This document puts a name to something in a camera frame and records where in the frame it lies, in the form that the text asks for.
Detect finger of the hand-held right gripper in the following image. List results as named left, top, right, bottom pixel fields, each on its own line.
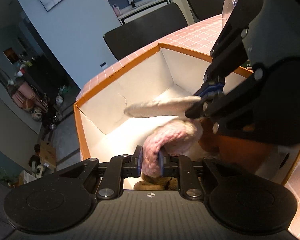
left=193, top=0, right=265, bottom=103
left=185, top=57, right=300, bottom=147

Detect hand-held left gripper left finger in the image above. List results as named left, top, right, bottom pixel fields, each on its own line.
left=54, top=145, right=143, bottom=198

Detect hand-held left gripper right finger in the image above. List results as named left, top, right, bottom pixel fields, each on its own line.
left=159, top=151, right=241, bottom=201

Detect pink fluffy sock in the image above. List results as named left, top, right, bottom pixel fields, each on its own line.
left=141, top=120, right=201, bottom=179

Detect orange cardboard box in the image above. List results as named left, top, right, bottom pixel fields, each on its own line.
left=73, top=43, right=300, bottom=188

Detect white fluffy sock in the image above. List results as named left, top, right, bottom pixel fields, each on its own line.
left=124, top=95, right=202, bottom=119

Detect brown plush toy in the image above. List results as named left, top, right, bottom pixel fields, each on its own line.
left=134, top=174, right=180, bottom=191

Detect orange plush toy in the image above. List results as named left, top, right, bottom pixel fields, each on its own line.
left=199, top=118, right=272, bottom=173

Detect clear plastic water bottle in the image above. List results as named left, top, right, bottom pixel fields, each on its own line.
left=221, top=0, right=248, bottom=29

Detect black chair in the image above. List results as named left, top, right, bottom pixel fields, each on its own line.
left=104, top=2, right=189, bottom=61
left=187, top=0, right=227, bottom=23

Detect brown cardboard box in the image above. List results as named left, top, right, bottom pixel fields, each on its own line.
left=38, top=140, right=58, bottom=172

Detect white sink cabinet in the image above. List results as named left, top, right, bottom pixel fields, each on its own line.
left=117, top=0, right=170, bottom=26

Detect black cabinet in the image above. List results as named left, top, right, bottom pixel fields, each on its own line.
left=22, top=54, right=82, bottom=115

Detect pink hanging bags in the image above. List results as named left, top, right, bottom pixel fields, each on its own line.
left=11, top=82, right=42, bottom=109

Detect green trailing plant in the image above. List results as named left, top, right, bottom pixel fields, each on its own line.
left=0, top=169, right=18, bottom=188

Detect small orange wall picture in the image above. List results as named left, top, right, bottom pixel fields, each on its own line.
left=3, top=47, right=18, bottom=65

